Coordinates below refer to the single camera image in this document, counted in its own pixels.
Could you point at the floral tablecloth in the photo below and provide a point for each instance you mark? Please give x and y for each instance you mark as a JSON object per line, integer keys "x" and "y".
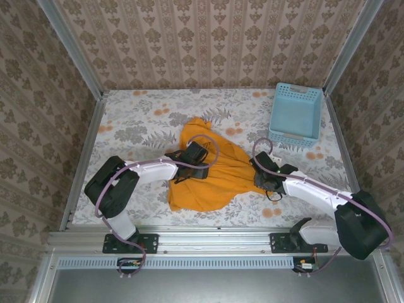
{"x": 142, "y": 110}

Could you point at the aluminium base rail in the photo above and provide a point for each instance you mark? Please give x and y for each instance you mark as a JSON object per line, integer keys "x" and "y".
{"x": 214, "y": 240}

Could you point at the light blue plastic basket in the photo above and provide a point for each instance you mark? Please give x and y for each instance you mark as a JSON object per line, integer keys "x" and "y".
{"x": 293, "y": 116}

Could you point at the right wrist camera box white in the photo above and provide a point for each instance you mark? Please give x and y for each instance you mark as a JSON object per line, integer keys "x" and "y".
{"x": 275, "y": 158}

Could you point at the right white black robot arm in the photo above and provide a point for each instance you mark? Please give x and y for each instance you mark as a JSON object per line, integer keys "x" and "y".
{"x": 315, "y": 195}

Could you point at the aluminium frame post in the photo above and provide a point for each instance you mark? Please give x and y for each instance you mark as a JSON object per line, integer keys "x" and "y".
{"x": 352, "y": 47}
{"x": 75, "y": 52}

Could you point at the grey metal sheet panel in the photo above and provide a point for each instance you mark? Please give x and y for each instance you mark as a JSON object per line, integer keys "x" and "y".
{"x": 221, "y": 287}

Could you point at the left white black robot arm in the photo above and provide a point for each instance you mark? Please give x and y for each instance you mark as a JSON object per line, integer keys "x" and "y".
{"x": 116, "y": 189}

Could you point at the orange t-shirt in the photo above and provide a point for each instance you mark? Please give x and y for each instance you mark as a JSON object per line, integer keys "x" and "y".
{"x": 221, "y": 186}

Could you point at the aluminium table side rail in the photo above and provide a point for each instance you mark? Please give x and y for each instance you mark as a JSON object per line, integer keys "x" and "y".
{"x": 84, "y": 158}
{"x": 346, "y": 158}

